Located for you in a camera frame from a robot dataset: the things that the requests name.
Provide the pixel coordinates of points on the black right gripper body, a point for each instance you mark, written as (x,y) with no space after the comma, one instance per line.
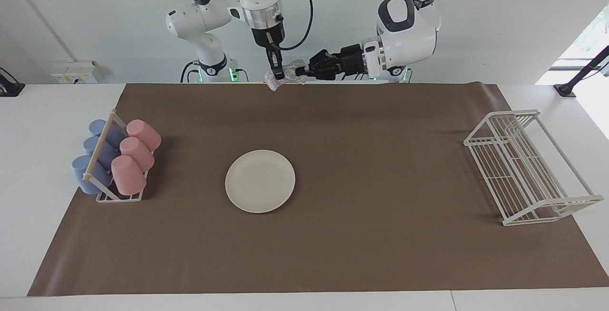
(269,37)

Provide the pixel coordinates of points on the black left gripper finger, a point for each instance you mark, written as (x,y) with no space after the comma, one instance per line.
(323,59)
(321,72)

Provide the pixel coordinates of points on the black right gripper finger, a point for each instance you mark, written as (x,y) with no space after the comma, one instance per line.
(272,71)
(280,71)

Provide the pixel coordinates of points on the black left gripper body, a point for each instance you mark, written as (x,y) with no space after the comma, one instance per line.
(352,60)

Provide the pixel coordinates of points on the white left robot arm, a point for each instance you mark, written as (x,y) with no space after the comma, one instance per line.
(409,35)

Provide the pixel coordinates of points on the cream round plate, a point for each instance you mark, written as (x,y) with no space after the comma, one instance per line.
(260,181)

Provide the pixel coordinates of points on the pink plastic cup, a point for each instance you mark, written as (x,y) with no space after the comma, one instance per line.
(128,175)
(144,135)
(138,154)

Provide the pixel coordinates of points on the blue plastic cup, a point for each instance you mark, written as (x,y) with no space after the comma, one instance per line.
(83,173)
(93,145)
(97,127)

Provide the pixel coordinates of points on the brown table mat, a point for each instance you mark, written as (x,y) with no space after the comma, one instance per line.
(361,254)

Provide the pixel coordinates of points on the white cup holder rack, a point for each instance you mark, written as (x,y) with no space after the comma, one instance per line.
(101,145)

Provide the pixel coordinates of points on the black angled stand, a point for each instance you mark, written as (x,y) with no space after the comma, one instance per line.
(578,75)

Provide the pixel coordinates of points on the black table clamp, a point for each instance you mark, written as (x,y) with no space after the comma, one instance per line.
(10,88)

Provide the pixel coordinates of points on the white wall socket box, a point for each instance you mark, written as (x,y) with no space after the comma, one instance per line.
(73,71)

